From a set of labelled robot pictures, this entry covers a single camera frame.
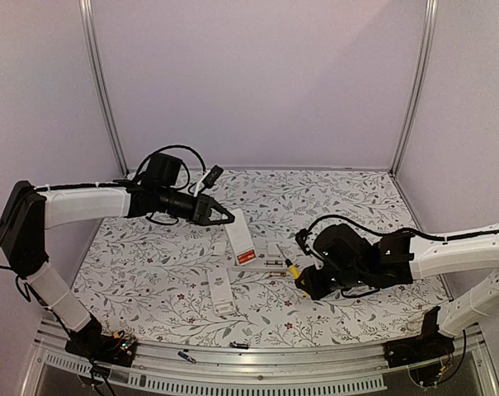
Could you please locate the floral patterned table mat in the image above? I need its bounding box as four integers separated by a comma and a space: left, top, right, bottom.
73, 170, 447, 347

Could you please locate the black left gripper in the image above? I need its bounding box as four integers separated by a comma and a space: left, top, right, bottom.
158, 186, 234, 226

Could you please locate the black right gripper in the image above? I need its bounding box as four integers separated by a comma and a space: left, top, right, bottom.
295, 265, 367, 301

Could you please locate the white remote control with batteries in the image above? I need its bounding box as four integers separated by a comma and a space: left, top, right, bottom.
232, 259, 286, 273

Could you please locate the aluminium front rail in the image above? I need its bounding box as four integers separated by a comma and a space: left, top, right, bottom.
21, 319, 499, 395

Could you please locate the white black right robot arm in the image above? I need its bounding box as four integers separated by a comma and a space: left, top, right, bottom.
295, 214, 499, 360

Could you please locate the right aluminium frame post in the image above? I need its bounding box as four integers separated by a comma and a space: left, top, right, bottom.
389, 0, 439, 178

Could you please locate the aluminium frame post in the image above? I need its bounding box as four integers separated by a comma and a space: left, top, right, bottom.
78, 0, 129, 175
389, 0, 439, 178

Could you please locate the yellow handled screwdriver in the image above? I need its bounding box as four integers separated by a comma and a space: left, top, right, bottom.
277, 245, 300, 281

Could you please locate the blue battery on rail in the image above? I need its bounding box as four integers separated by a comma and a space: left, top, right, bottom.
177, 351, 196, 364

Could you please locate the left aluminium frame post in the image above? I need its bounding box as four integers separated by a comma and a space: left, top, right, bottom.
78, 0, 129, 175

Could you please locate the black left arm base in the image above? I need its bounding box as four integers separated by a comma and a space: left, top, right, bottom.
65, 327, 137, 367

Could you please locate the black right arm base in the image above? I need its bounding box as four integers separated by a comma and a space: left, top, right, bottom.
383, 332, 454, 368

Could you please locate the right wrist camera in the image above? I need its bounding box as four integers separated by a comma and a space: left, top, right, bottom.
294, 229, 313, 256

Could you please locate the small white battery cover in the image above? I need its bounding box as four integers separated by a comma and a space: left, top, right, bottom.
266, 241, 281, 256

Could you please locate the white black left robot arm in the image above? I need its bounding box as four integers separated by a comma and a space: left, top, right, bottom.
0, 144, 234, 358

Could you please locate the gold black loose battery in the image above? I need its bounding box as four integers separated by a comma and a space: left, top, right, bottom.
269, 271, 287, 277

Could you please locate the dark battery on rail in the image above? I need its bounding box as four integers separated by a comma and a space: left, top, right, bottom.
229, 342, 250, 350

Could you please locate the white air conditioner remote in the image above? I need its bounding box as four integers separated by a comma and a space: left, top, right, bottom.
207, 266, 236, 316

